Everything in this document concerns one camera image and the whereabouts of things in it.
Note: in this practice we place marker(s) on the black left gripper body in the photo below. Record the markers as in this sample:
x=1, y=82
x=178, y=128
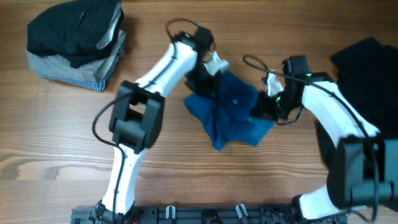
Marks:
x=201, y=79

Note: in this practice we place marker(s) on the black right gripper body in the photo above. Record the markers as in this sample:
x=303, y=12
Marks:
x=274, y=106

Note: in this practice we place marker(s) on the blue polo shirt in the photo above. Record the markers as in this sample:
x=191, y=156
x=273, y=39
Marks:
x=228, y=117

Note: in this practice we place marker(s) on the dark green garment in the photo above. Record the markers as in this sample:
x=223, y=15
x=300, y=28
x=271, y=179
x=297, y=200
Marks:
x=367, y=87

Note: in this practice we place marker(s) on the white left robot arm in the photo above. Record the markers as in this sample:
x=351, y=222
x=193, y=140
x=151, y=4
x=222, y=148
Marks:
x=138, y=109

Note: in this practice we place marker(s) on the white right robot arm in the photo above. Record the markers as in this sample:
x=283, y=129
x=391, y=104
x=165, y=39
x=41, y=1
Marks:
x=318, y=93

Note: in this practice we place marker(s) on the light blue folded garment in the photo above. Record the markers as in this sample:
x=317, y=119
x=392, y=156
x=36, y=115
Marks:
x=84, y=83

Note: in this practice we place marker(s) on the black folded garment on stack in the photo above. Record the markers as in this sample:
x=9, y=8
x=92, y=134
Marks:
x=79, y=31

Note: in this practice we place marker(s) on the grey folded garment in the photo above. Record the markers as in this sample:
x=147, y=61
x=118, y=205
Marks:
x=119, y=39

